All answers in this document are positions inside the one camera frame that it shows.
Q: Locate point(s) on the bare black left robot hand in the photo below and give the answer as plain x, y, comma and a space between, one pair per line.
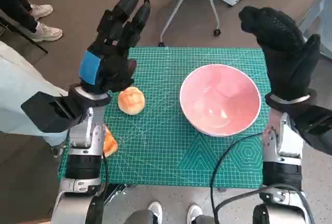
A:
114, 60

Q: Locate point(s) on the black metal table rail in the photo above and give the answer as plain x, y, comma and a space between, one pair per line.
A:
114, 191

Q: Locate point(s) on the person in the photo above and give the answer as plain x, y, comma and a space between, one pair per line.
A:
13, 1
155, 211
20, 78

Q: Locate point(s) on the round toy bread bun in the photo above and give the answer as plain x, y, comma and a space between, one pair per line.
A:
131, 100

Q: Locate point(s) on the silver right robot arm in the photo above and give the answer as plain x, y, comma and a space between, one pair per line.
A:
285, 141

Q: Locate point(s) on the pink bowl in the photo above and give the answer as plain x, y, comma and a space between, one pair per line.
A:
220, 99

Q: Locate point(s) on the green cutting mat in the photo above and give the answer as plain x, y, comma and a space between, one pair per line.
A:
160, 143

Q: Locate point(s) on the white mesh chair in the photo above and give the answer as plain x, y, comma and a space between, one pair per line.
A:
324, 32

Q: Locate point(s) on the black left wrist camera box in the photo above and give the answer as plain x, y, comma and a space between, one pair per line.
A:
44, 115

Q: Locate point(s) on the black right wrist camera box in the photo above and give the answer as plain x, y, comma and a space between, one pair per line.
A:
316, 125

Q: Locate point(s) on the black stand leg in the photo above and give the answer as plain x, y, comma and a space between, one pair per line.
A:
26, 36

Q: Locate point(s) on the long twisted toy bread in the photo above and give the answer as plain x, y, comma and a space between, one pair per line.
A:
110, 143

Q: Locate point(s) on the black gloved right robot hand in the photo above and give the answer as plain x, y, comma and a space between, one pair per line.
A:
285, 60

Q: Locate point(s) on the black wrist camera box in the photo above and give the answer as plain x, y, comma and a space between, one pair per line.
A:
44, 115
316, 125

